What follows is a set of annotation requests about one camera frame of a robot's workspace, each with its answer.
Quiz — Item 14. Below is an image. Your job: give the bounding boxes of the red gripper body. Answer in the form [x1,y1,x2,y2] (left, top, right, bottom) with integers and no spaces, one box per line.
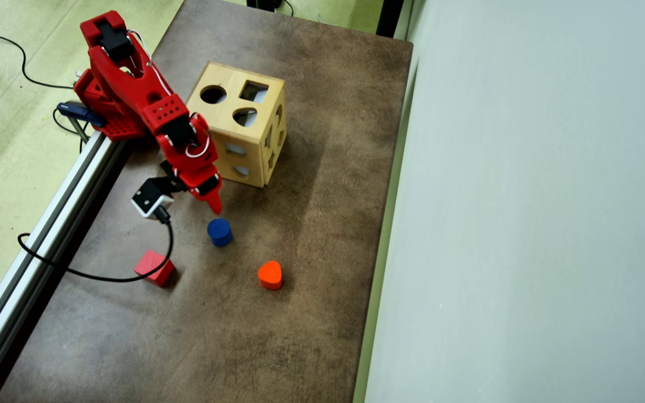
[157,114,223,196]

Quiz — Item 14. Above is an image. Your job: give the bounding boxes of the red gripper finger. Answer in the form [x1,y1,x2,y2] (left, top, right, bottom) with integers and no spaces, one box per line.
[204,188,223,216]

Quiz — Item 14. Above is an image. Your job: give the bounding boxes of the blue cylinder block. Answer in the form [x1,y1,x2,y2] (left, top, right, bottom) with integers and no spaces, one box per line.
[207,217,233,248]

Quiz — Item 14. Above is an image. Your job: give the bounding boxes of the red robot base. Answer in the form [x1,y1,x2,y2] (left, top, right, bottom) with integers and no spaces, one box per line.
[73,70,147,140]

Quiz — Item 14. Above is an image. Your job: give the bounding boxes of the wooden shape sorter box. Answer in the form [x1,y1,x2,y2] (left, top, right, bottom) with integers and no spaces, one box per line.
[185,60,288,189]

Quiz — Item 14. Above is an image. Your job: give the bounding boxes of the red cube block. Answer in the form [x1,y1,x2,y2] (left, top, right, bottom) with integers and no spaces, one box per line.
[134,250,176,288]

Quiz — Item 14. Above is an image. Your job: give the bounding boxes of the orange rounded triangle block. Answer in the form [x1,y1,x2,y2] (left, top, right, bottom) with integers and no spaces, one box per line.
[257,260,283,291]

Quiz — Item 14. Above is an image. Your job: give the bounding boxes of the blue table clamp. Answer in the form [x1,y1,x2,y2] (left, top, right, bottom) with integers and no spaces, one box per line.
[57,102,106,144]

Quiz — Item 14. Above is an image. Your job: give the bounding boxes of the black and white wrist camera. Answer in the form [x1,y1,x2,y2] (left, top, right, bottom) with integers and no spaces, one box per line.
[131,162,189,223]

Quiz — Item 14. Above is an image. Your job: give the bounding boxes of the thick black camera cable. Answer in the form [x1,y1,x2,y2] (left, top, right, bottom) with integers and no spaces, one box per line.
[17,210,175,283]

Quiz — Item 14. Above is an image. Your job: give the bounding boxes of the thin black cable loop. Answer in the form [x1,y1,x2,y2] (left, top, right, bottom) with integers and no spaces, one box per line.
[53,107,85,153]

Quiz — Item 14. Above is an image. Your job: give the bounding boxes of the thin black floor cable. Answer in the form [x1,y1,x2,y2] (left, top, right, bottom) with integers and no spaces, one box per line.
[0,32,75,90]

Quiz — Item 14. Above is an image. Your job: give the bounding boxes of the dark vertical post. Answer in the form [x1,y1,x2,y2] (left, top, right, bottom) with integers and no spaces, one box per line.
[376,0,407,40]

